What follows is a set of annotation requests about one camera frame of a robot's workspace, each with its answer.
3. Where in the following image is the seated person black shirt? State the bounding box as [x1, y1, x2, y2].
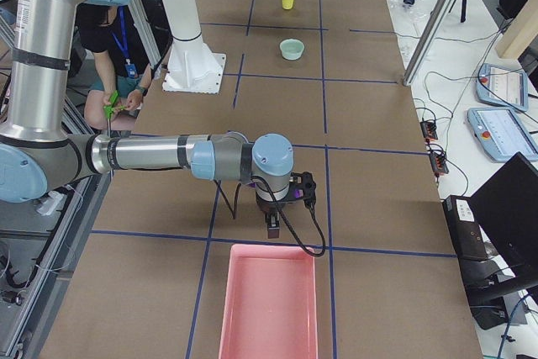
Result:
[76, 3, 152, 131]

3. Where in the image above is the aluminium frame post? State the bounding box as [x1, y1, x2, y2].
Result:
[403, 0, 455, 87]

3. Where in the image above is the near teach pendant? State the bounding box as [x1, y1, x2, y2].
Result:
[467, 107, 537, 162]

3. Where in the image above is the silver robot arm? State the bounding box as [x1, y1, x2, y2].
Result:
[1, 0, 295, 215]

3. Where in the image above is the black computer box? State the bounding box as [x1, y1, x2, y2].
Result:
[442, 195, 488, 262]

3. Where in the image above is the teach pendant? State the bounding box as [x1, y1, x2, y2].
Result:
[476, 63, 529, 112]
[467, 107, 537, 162]

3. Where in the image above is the green handled tool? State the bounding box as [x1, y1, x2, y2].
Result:
[103, 91, 125, 119]

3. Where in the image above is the far teach pendant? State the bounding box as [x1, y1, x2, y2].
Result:
[476, 63, 529, 112]

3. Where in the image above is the pink plastic bin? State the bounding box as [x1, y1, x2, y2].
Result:
[219, 244, 319, 358]

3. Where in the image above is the mint green bowl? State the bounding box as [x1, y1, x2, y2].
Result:
[279, 39, 305, 61]

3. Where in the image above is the white camera post base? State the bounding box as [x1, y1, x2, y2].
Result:
[162, 0, 226, 94]

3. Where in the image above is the black monitor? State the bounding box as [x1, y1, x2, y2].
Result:
[469, 152, 537, 288]

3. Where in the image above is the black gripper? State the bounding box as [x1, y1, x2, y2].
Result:
[256, 197, 288, 239]

